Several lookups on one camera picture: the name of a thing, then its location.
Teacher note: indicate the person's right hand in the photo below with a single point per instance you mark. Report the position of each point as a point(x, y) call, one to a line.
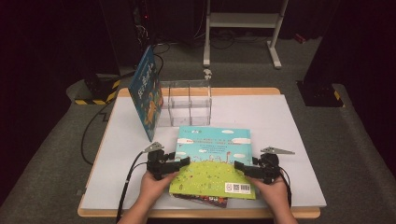
point(275, 194)

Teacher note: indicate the person's left hand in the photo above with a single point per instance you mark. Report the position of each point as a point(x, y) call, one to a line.
point(152, 189)

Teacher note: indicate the white metal stand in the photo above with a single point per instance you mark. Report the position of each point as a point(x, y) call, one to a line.
point(243, 20)

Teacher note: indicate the purple magazine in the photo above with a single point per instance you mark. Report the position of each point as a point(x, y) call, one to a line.
point(202, 200)

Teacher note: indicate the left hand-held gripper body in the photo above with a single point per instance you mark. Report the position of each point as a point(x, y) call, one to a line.
point(155, 161)

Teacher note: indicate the dark blue picture book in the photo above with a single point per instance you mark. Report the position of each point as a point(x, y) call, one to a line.
point(146, 93)

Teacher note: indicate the white table board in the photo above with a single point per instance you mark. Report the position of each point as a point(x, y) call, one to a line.
point(280, 124)

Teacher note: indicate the small red object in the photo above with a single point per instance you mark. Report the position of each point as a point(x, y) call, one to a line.
point(300, 38)

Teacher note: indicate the clear acrylic book rack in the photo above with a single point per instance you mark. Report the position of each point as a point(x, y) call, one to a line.
point(190, 109)

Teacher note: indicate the black yellow striped stand base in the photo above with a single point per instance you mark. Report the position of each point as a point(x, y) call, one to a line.
point(96, 87)
point(320, 95)

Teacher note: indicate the small white object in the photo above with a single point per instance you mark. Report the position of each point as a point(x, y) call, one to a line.
point(207, 74)

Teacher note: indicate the light blue green picture book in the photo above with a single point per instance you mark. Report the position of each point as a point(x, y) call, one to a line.
point(211, 161)

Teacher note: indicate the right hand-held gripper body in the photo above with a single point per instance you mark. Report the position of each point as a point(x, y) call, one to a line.
point(270, 165)

